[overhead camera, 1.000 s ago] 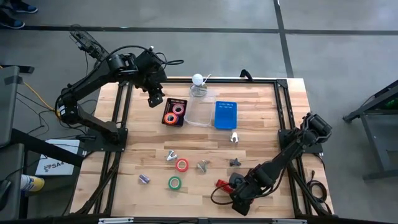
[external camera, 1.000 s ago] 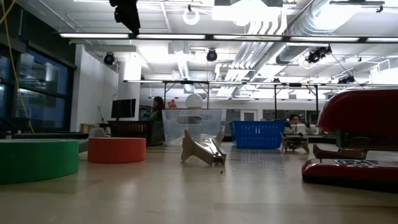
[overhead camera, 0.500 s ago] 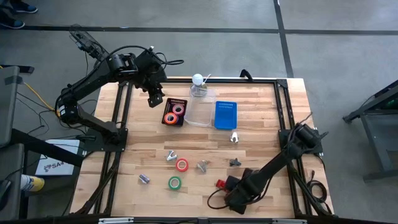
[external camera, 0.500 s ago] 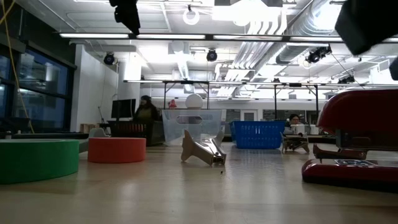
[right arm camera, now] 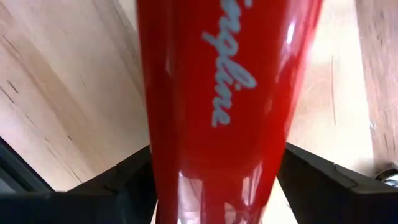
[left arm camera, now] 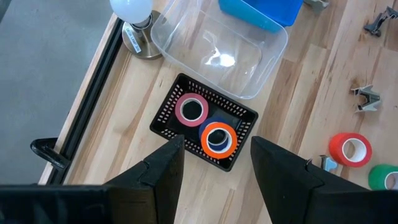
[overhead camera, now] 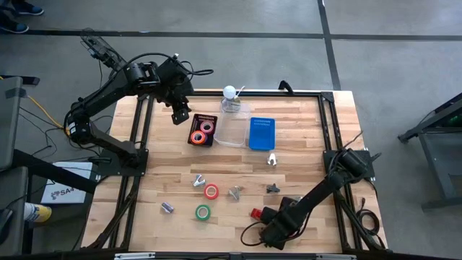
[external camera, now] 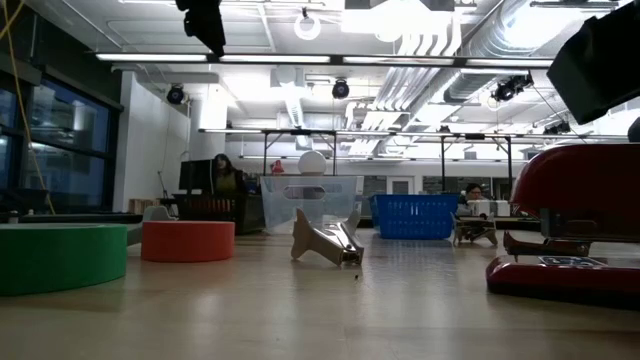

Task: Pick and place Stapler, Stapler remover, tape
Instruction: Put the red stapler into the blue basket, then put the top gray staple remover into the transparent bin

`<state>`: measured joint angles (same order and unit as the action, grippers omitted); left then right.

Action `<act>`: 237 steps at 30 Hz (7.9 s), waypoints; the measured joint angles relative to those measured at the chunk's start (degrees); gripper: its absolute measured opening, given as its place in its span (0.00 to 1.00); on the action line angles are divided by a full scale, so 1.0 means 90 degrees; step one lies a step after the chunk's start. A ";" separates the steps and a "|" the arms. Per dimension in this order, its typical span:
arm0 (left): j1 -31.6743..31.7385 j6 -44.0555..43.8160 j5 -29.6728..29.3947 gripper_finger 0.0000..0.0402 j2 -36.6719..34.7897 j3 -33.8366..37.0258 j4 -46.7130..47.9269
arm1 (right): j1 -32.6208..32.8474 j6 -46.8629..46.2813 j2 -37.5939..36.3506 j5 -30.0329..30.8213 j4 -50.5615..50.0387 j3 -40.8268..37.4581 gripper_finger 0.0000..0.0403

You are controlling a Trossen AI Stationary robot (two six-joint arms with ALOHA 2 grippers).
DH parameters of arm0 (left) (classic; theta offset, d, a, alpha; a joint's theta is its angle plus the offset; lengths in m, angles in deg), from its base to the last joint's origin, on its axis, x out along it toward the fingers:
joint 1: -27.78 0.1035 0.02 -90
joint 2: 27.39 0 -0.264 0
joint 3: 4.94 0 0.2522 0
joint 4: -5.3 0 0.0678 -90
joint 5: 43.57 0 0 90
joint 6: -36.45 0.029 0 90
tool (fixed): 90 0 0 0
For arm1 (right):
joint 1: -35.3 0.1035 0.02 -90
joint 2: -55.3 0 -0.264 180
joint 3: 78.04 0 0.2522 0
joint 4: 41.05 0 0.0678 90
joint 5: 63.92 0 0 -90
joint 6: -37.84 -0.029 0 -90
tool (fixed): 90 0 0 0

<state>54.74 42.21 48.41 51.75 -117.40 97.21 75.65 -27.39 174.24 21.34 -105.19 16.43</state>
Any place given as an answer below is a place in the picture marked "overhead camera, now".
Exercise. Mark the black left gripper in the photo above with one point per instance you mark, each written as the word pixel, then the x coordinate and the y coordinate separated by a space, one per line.
pixel 178 99

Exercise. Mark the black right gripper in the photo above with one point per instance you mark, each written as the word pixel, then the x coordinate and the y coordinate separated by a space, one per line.
pixel 272 215

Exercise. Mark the red stapler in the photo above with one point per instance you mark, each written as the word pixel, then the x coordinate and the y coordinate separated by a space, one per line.
pixel 256 213

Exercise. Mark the pink tape roll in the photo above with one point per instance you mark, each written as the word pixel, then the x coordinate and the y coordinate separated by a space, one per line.
pixel 203 122

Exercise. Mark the light grey staple remover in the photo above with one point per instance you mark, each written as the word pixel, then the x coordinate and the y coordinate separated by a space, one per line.
pixel 272 160

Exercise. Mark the green tape roll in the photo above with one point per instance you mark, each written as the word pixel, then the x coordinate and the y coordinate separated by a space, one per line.
pixel 198 216

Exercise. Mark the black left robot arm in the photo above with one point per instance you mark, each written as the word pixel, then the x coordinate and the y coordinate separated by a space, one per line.
pixel 104 95

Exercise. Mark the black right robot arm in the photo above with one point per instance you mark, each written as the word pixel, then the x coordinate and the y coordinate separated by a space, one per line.
pixel 317 191

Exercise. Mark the black staple remover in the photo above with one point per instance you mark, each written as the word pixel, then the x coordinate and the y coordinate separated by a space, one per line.
pixel 273 188

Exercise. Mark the silver staple remover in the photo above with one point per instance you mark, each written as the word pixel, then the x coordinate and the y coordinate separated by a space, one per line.
pixel 199 181

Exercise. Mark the red tape roll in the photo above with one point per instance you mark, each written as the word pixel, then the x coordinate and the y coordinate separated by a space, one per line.
pixel 206 195

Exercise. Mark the purple tinted staple remover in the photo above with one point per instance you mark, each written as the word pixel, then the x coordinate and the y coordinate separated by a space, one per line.
pixel 167 207

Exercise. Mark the black slotted plastic basket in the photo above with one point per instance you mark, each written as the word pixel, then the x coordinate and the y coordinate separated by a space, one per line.
pixel 193 119

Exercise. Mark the small silver cylinder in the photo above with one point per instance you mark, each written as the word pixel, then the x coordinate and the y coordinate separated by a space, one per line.
pixel 297 198

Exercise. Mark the clear plastic bin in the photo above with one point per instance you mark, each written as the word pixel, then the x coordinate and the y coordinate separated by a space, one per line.
pixel 231 130

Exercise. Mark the white light bulb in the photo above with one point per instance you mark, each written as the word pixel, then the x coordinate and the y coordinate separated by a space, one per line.
pixel 229 92

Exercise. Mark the blue slotted plastic basket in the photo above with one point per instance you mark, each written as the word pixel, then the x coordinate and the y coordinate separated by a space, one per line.
pixel 261 133

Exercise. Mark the black mesh object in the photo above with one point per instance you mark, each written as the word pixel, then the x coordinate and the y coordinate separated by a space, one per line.
pixel 103 50

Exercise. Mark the white printed sheet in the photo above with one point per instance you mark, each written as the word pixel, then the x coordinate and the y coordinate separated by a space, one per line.
pixel 68 187

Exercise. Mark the black diagonal bar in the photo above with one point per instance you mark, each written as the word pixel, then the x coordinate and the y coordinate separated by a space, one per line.
pixel 54 171

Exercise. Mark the grey cabinet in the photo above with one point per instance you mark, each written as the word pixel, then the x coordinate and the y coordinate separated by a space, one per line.
pixel 12 213
pixel 9 119

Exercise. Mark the yellow and white can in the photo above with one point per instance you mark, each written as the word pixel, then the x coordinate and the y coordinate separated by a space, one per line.
pixel 38 213

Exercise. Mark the black side stand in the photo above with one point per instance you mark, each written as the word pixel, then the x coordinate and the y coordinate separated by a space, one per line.
pixel 433 144

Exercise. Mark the person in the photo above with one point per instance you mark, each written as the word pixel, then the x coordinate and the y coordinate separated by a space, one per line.
pixel 14 25

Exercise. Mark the black aluminium rig frame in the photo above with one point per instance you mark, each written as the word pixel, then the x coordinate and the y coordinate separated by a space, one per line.
pixel 270 93

